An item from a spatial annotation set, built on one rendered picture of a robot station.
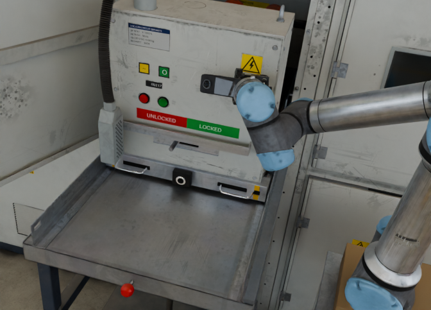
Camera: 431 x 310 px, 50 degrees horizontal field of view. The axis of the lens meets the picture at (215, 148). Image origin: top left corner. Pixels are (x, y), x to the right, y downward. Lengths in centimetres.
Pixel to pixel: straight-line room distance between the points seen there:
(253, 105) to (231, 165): 52
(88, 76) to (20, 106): 28
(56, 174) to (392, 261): 148
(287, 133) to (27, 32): 81
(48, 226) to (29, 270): 111
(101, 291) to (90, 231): 99
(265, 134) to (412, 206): 31
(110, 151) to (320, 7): 76
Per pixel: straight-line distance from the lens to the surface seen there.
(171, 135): 138
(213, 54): 127
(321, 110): 103
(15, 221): 239
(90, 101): 169
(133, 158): 152
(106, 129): 137
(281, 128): 98
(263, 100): 92
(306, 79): 156
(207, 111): 135
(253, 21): 131
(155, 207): 142
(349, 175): 171
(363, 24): 149
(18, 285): 240
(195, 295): 120
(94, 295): 229
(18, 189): 225
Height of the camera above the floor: 169
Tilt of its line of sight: 30 degrees down
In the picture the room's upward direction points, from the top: 6 degrees clockwise
